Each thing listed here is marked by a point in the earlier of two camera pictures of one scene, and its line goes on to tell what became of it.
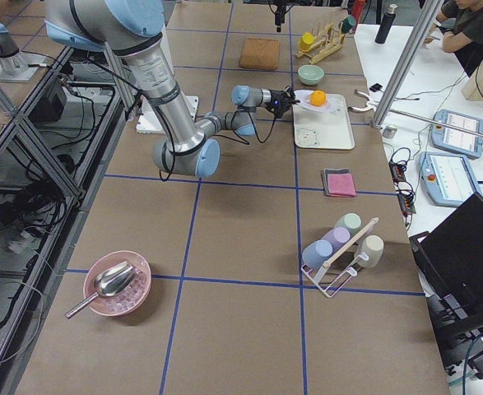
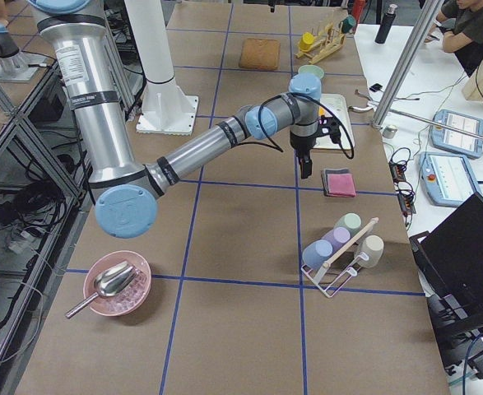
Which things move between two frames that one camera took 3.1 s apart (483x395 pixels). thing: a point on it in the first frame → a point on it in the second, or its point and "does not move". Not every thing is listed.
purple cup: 338,237 does not move
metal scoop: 110,281 does not move
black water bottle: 386,24 does not move
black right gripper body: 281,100 → 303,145
